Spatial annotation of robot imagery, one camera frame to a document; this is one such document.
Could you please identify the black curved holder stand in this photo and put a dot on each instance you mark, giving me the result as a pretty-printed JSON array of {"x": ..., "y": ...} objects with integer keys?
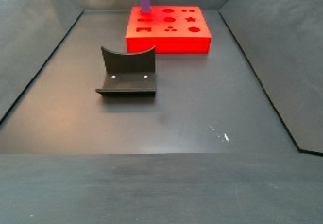
[{"x": 130, "y": 73}]

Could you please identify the red shape sorter block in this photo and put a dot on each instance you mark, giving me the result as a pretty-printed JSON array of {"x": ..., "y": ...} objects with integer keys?
[{"x": 174, "y": 29}]

